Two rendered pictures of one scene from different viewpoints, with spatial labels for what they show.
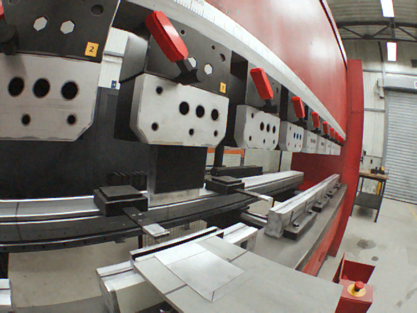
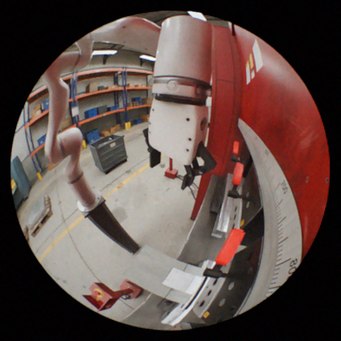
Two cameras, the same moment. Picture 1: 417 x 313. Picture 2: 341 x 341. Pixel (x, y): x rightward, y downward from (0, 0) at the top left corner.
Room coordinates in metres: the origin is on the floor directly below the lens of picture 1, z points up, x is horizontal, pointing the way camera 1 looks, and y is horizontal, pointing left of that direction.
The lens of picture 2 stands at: (0.20, -0.03, 1.45)
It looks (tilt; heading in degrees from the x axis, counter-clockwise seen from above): 36 degrees down; 165
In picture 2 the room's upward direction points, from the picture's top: straight up
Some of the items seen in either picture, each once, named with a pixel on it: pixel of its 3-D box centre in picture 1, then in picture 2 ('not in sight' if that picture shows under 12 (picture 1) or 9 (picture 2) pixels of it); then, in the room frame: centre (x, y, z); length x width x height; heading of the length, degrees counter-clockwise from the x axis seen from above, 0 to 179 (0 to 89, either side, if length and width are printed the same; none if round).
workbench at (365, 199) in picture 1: (372, 178); not in sight; (3.46, -3.77, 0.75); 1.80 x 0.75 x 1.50; 132
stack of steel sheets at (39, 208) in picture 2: not in sight; (36, 211); (-0.67, -3.17, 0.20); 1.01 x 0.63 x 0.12; 135
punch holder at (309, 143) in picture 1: (303, 130); not in sight; (0.73, -0.35, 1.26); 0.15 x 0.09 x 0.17; 137
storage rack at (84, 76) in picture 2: not in sight; (98, 102); (-5.60, -2.15, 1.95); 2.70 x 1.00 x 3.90; 132
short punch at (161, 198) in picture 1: (178, 173); not in sight; (0.31, 0.04, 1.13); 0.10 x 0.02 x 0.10; 137
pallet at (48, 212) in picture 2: not in sight; (39, 215); (-0.67, -3.17, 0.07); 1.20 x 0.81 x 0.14; 135
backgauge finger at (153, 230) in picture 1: (131, 208); not in sight; (0.42, 0.17, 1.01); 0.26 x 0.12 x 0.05; 47
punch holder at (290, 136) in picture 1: (283, 122); not in sight; (0.59, -0.21, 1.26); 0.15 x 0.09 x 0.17; 137
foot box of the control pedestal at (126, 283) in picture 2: not in sight; (129, 288); (0.39, -0.56, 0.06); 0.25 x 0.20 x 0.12; 51
